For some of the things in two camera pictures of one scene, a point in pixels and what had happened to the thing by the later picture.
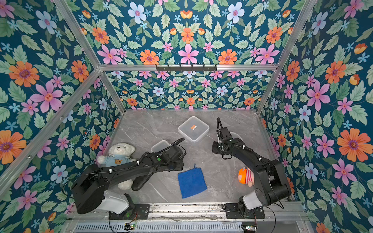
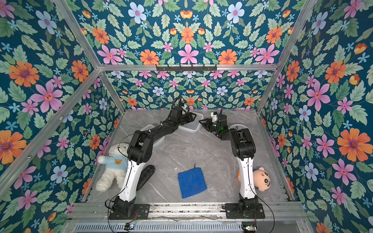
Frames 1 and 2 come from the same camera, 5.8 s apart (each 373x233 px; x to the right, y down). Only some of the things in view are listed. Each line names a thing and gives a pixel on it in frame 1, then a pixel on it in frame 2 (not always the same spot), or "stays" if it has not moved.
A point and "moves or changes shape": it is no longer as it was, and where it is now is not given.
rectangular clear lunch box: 159,146 moves or changes shape
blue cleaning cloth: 191,182 stays
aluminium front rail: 199,212 stays
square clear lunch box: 194,129 moves or changes shape
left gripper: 180,164 to 189,118
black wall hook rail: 186,68 stays
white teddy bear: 120,154 stays
